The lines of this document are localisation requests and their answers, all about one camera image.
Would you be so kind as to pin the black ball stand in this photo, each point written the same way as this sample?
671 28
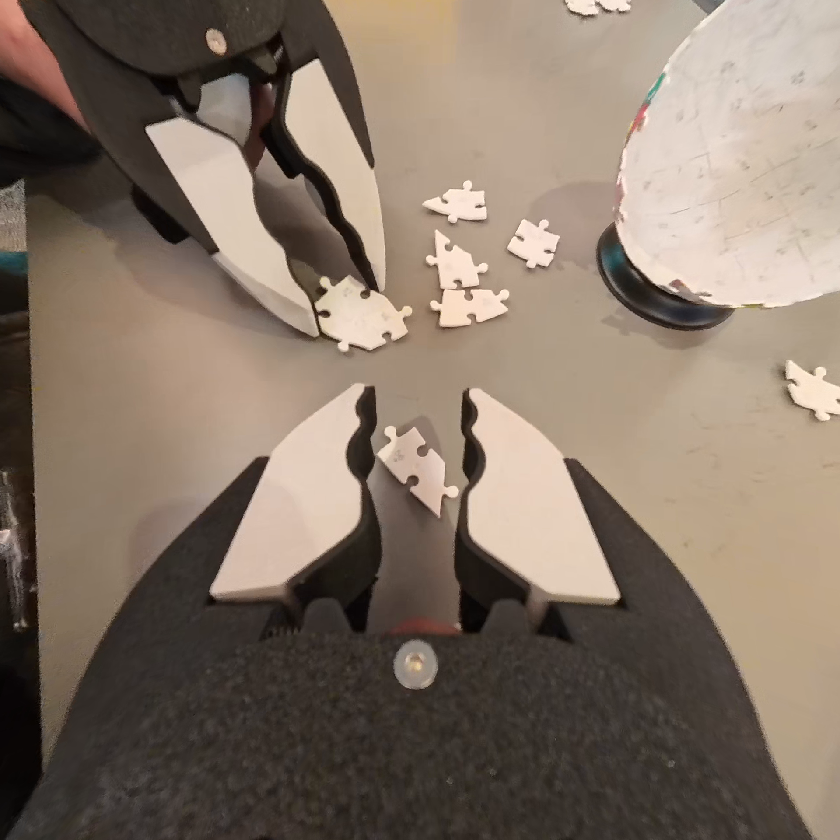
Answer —
649 305

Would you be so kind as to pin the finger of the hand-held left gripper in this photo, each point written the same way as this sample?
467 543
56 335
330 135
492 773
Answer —
216 197
341 151

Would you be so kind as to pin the person's left hand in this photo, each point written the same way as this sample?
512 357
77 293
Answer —
261 124

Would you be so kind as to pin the colourful 3D puzzle ball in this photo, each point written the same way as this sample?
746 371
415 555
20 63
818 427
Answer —
741 164

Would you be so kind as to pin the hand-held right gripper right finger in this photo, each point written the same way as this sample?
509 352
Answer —
538 525

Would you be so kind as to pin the person's dark clothing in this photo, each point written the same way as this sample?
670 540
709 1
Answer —
13 722

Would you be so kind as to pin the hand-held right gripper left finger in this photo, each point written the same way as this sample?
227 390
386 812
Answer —
295 518

